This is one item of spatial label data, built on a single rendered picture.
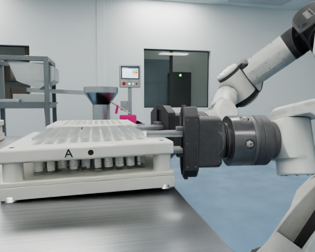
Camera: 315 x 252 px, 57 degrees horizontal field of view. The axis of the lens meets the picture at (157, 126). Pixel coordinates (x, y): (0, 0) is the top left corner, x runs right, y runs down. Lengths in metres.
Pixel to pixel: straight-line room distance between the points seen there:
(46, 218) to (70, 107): 5.26
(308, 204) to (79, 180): 0.55
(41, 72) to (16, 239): 3.44
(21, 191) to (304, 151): 0.44
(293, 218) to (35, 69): 3.35
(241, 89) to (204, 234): 0.70
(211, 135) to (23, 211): 0.30
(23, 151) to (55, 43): 5.33
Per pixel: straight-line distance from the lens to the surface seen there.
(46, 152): 0.43
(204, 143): 0.49
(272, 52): 0.97
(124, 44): 5.71
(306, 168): 0.54
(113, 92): 3.07
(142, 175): 0.44
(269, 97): 6.63
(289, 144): 0.53
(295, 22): 0.98
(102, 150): 0.42
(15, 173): 0.44
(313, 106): 0.52
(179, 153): 0.49
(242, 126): 0.49
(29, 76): 3.75
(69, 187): 0.44
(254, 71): 0.98
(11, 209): 0.43
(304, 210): 0.79
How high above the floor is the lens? 0.98
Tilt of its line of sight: 5 degrees down
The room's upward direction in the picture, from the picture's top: straight up
